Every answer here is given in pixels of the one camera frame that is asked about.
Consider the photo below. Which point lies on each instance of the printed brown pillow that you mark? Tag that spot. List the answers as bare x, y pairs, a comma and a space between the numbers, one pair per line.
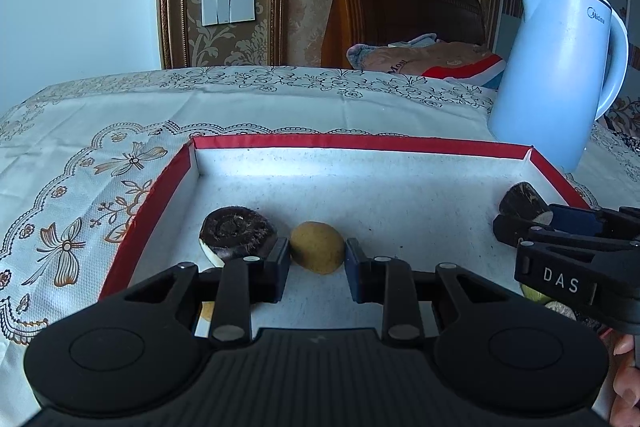
410, 59

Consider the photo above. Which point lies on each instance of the person's right hand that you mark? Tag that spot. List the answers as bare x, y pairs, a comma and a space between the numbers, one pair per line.
627, 397

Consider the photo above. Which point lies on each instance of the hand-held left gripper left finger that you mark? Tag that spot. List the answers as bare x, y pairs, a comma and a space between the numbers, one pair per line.
275, 272

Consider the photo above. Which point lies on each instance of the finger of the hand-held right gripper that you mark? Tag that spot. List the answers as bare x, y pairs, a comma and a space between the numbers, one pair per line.
510, 229
575, 219

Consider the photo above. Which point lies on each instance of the white wall light switch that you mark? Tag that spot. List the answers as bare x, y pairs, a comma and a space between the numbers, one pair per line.
229, 9

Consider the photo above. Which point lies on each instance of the red cardboard box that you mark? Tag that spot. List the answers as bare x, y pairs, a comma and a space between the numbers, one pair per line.
375, 187

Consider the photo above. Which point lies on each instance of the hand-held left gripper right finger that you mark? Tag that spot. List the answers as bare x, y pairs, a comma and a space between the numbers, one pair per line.
356, 272

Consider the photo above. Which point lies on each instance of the green sugarcane piece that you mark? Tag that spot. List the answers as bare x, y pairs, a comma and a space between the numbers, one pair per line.
534, 294

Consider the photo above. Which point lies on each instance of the white electric kettle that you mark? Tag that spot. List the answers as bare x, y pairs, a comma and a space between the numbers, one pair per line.
550, 72

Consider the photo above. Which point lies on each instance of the brown kiwi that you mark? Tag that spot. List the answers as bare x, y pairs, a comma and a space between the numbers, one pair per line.
317, 247

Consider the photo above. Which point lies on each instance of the striped colourful blanket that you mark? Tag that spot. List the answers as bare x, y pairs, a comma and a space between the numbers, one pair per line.
475, 72

